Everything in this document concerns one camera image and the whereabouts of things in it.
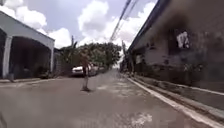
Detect green trees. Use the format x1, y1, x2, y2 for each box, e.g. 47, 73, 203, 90
58, 40, 123, 73

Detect person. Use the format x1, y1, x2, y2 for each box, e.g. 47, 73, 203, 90
79, 49, 92, 92

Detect white car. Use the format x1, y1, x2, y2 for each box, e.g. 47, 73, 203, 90
71, 63, 100, 78

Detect grey asphalt road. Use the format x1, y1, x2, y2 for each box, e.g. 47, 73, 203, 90
0, 69, 214, 128

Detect dark weathered building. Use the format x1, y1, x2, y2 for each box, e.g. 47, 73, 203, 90
120, 0, 224, 93

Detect concrete gutter strip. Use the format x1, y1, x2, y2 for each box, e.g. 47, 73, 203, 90
121, 73, 224, 128

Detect open shed with white pillars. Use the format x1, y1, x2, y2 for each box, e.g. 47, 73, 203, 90
0, 9, 56, 81

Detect overhead wires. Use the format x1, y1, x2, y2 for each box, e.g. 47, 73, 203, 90
109, 0, 139, 43

